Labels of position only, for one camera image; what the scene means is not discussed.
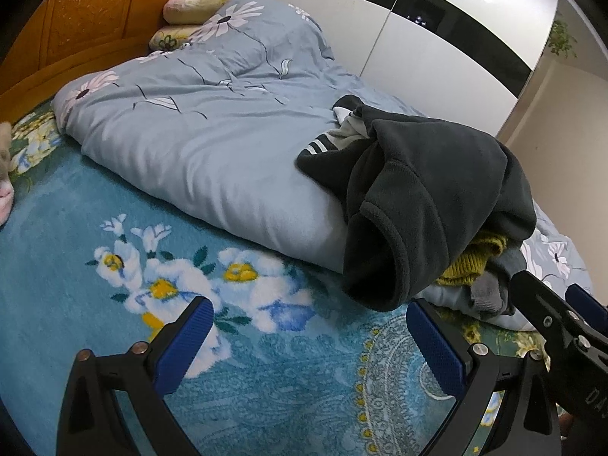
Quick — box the yellow floral pillow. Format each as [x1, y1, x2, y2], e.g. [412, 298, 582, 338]
[149, 24, 206, 53]

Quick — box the black white-striped garment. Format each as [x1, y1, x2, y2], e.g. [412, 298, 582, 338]
[296, 94, 377, 210]

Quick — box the olive knitted sweater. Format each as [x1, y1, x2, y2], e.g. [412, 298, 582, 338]
[436, 229, 510, 288]

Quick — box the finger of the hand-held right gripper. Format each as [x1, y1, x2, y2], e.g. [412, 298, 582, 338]
[510, 270, 587, 362]
[564, 283, 608, 340]

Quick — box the beige pink cloth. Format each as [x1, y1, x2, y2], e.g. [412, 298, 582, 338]
[0, 120, 16, 227]

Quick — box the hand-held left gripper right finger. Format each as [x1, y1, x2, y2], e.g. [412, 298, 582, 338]
[407, 300, 562, 456]

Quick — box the green plant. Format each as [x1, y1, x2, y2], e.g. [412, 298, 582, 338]
[550, 13, 579, 61]

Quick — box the yellow pink pillow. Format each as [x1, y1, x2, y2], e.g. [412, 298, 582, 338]
[163, 0, 239, 25]

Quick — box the light grey garment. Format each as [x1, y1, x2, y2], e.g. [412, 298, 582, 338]
[332, 106, 372, 142]

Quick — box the pale blue floral duvet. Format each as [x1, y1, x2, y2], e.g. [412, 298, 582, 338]
[51, 0, 595, 334]

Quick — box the white black wardrobe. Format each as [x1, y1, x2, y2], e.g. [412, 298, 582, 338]
[225, 0, 560, 139]

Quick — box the dark grey fleece jacket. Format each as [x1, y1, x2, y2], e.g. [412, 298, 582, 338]
[341, 103, 538, 313]

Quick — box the wooden headboard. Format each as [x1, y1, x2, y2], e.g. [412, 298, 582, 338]
[0, 0, 230, 120]

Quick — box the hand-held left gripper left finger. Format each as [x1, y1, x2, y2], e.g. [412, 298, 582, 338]
[56, 296, 215, 456]

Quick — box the teal floral blanket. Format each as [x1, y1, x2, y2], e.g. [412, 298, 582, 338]
[0, 103, 573, 456]

